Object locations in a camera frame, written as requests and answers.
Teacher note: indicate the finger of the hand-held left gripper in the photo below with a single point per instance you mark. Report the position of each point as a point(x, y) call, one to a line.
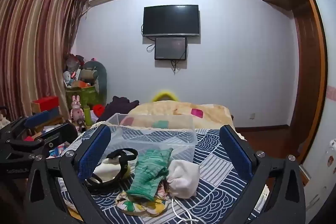
point(39, 118)
point(61, 132)

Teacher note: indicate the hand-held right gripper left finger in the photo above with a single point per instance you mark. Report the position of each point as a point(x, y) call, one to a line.
point(94, 155)

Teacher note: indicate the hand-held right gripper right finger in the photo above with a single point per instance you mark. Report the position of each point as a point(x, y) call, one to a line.
point(236, 154)

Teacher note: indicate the cream cloth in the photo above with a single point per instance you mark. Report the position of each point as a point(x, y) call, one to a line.
point(107, 169)

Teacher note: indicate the black headband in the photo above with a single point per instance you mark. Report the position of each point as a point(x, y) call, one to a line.
point(122, 166)

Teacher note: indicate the yellow fuzzy cloth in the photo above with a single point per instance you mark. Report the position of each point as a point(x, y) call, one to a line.
point(129, 172)

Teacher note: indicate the green knitted glove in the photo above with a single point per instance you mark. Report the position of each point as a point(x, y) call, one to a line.
point(147, 174)

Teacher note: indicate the floral printed cloth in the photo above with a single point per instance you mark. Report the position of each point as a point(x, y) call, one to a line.
point(136, 207)

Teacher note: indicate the clear plastic storage box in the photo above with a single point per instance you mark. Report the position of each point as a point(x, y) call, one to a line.
point(157, 134)

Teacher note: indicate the blue box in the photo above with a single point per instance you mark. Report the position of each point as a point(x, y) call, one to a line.
point(53, 112)

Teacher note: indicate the cream knitted throw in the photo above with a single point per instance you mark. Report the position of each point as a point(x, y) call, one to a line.
point(240, 136)

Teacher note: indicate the dark small bottle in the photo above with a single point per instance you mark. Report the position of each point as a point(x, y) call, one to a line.
point(82, 125)

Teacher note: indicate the pink rabbit toy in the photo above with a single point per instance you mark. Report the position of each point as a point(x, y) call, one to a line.
point(77, 108)

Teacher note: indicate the green cylinder bottle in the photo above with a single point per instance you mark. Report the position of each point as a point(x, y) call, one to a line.
point(88, 116)

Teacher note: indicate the navy wave patterned bedsheet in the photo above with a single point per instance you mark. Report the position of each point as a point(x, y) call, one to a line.
point(212, 176)

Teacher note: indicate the green cardboard box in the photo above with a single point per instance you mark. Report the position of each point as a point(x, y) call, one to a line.
point(86, 96)

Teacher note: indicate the red cloth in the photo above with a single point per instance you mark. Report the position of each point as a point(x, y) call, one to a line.
point(99, 109)

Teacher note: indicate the dark purple garment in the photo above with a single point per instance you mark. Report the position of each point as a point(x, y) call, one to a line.
point(118, 107)

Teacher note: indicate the pile of toys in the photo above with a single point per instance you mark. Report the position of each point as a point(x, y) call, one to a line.
point(73, 71)

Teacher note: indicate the striped brown curtain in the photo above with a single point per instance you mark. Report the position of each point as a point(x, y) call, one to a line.
point(34, 43)

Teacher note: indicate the beige plush blanket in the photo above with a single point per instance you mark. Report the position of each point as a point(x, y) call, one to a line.
point(170, 108)

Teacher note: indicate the white sliding door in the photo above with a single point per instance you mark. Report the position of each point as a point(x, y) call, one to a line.
point(320, 134)

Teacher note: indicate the yellow plush hoop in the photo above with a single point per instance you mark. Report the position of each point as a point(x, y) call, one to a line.
point(164, 95)

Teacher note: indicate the wooden wardrobe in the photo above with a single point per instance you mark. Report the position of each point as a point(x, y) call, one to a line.
point(307, 43)

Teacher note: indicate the white wall socket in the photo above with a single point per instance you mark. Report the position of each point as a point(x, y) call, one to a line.
point(252, 116)

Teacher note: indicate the small black wall monitor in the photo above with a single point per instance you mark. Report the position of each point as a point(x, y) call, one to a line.
point(170, 48)

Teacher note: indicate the large black wall television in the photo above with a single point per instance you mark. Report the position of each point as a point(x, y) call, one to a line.
point(170, 20)

